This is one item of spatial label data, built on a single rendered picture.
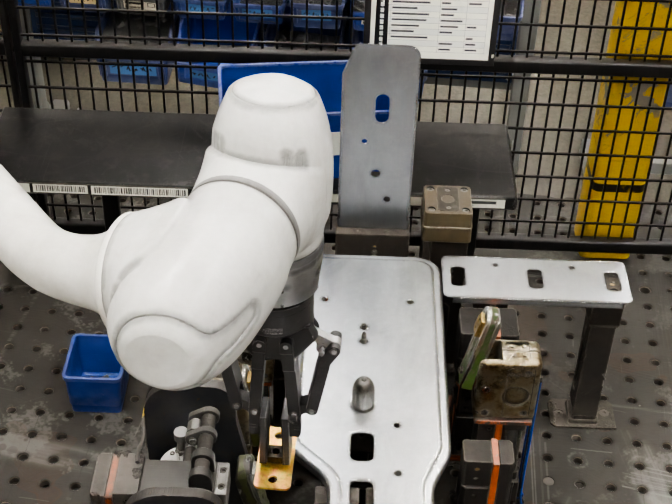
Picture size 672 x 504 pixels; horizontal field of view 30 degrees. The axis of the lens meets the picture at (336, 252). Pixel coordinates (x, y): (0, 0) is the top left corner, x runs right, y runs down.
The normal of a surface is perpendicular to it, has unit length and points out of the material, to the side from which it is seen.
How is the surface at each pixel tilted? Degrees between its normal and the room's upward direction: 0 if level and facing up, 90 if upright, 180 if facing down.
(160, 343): 93
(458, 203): 0
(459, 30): 90
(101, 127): 0
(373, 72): 90
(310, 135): 71
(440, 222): 89
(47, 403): 0
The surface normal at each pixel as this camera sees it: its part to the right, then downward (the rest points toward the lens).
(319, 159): 0.80, 0.33
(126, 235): -0.37, -0.69
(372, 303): 0.02, -0.77
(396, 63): -0.03, 0.63
